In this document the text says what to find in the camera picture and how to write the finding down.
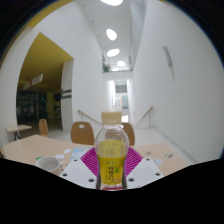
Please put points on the green potted plant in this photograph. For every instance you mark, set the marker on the green potted plant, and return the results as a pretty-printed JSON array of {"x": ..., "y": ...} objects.
[{"x": 106, "y": 67}]

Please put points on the small green card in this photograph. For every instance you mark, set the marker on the small green card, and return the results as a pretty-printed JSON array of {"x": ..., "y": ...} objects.
[{"x": 168, "y": 155}]

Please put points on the yellow-labelled clear drink bottle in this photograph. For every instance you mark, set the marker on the yellow-labelled clear drink bottle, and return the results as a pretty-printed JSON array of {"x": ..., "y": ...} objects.
[{"x": 111, "y": 156}]

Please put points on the small white card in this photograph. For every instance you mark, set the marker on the small white card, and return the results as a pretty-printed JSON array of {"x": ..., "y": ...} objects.
[{"x": 67, "y": 151}]

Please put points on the wooden stair handrail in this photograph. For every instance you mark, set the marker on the wooden stair handrail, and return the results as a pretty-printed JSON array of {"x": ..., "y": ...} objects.
[
  {"x": 145, "y": 115},
  {"x": 88, "y": 116}
]

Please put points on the small wooden side table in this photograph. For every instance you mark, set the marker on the small wooden side table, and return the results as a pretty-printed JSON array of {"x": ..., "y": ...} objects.
[{"x": 18, "y": 128}]

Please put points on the white ceramic mug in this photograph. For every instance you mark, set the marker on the white ceramic mug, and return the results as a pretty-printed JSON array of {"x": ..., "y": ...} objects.
[{"x": 49, "y": 164}]

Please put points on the light blue paper leaflet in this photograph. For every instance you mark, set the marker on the light blue paper leaflet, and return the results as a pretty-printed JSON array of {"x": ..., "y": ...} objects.
[{"x": 78, "y": 154}]

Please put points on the oval ceiling lights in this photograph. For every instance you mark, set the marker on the oval ceiling lights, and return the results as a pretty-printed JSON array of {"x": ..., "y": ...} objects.
[{"x": 111, "y": 34}]

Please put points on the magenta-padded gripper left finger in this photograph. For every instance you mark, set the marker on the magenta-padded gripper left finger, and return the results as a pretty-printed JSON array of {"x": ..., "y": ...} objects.
[{"x": 78, "y": 171}]

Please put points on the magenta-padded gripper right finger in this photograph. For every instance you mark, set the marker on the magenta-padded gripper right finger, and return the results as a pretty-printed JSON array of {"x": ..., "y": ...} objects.
[{"x": 145, "y": 171}]

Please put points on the small round sticker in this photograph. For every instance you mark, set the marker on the small round sticker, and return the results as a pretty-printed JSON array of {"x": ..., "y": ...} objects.
[{"x": 157, "y": 162}]

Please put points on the hanging white sign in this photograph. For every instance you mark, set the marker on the hanging white sign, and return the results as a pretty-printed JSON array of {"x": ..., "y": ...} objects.
[{"x": 33, "y": 81}]

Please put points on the wooden chair with oval cutout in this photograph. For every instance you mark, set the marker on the wooden chair with oval cutout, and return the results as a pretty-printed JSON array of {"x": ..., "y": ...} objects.
[
  {"x": 129, "y": 133},
  {"x": 43, "y": 127},
  {"x": 82, "y": 133}
]

